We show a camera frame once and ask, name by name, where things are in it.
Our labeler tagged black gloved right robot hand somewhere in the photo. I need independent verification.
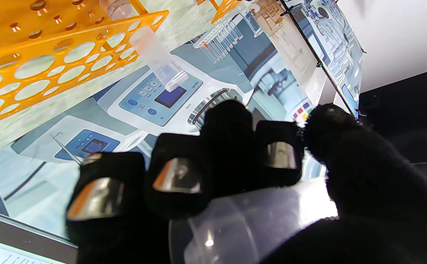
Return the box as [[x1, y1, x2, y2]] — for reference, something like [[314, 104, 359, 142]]
[[65, 99, 427, 264]]

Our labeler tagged clear plastic test tube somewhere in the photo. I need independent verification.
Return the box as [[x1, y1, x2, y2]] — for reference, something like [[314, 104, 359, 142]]
[[99, 0, 189, 93], [167, 175, 339, 264]]

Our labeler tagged orange test tube rack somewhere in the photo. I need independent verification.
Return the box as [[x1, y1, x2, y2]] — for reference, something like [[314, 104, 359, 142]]
[[197, 0, 244, 25], [0, 0, 170, 131]]

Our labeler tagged printed laboratory backdrop poster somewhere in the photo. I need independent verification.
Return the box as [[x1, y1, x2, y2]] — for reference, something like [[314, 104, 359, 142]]
[[0, 0, 328, 264]]

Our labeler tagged black backdrop frame pole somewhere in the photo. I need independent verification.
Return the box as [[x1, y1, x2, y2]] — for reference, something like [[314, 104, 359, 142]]
[[278, 0, 361, 120]]

